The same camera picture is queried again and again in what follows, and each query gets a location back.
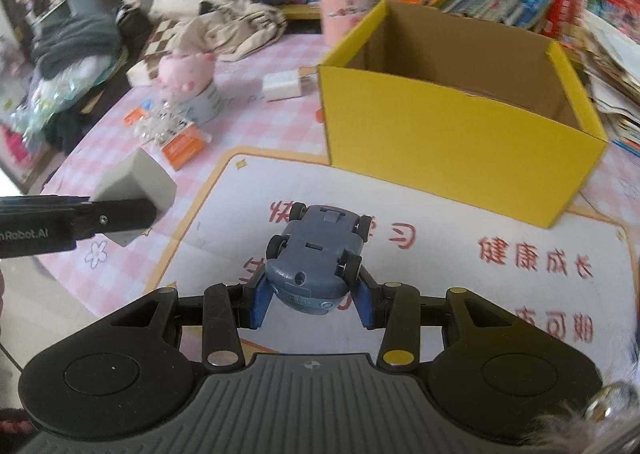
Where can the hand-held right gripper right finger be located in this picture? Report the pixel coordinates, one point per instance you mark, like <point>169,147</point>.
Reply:
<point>365,303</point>

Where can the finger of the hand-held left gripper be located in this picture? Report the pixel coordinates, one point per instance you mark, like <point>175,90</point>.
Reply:
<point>117,216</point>

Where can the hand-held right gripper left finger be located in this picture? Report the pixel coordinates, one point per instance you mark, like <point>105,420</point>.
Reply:
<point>263,303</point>

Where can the grey-green foam block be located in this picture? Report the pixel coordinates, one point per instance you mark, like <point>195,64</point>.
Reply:
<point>132,179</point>

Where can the grey-blue toy car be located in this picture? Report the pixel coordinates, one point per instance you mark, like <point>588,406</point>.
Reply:
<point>312,259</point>

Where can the round white lid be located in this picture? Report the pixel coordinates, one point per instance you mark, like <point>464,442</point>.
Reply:
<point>205,106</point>

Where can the pink pig plush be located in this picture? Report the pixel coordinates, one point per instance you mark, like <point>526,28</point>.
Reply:
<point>185,71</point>

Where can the yellow cardboard box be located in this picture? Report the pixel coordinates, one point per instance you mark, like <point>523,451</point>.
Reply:
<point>450,144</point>

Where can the pink checked desktop mat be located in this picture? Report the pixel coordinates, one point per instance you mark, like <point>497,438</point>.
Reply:
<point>250,124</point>

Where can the white printed mat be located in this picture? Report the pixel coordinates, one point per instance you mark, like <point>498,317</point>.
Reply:
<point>450,274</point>

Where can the clear plastic pieces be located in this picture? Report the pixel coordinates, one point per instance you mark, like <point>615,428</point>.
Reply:
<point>162,126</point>

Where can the small orange packet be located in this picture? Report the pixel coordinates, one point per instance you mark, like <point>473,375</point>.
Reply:
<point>136,117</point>

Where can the iridescent plastic bag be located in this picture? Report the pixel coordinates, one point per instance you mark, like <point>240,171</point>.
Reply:
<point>42,106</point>

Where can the grey folded cloth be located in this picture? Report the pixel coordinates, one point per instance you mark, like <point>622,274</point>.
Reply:
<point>75,41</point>

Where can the wooden chessboard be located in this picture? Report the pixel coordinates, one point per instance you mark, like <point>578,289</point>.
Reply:
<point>162,41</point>

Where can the white charger plug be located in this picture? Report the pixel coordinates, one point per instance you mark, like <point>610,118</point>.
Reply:
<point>282,86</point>

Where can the beige cloth bag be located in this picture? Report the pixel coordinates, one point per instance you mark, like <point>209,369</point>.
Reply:
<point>230,16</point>

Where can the grey furry pompom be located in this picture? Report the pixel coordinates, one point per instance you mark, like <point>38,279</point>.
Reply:
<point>585,429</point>

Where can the pile of magazines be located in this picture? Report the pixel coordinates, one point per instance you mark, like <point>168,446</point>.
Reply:
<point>605,49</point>

